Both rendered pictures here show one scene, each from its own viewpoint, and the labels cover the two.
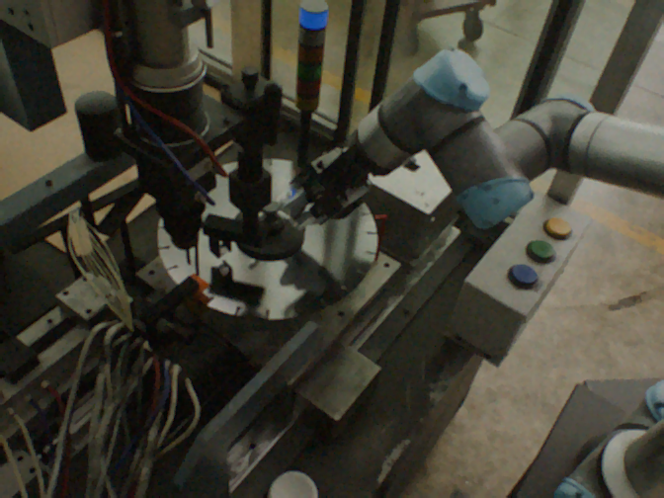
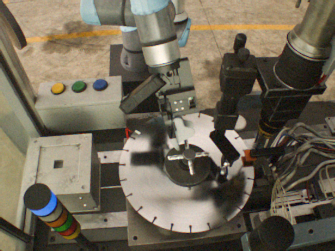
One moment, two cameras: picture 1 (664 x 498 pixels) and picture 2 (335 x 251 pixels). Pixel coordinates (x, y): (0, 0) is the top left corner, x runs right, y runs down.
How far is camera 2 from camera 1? 0.97 m
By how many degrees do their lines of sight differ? 69
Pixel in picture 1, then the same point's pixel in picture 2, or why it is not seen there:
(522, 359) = not seen: hidden behind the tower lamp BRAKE
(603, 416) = (117, 72)
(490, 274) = (109, 94)
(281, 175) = (144, 194)
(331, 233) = (160, 140)
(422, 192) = (76, 146)
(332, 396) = not seen: hidden behind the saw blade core
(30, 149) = not seen: outside the picture
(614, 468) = (180, 17)
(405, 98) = (170, 16)
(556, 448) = (142, 77)
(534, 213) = (54, 100)
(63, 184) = (302, 225)
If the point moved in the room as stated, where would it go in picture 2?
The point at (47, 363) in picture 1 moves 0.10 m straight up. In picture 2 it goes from (309, 206) to (327, 192)
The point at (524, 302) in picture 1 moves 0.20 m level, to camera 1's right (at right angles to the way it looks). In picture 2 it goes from (115, 79) to (88, 48)
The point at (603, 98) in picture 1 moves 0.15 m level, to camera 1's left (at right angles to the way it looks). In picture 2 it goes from (8, 46) to (25, 78)
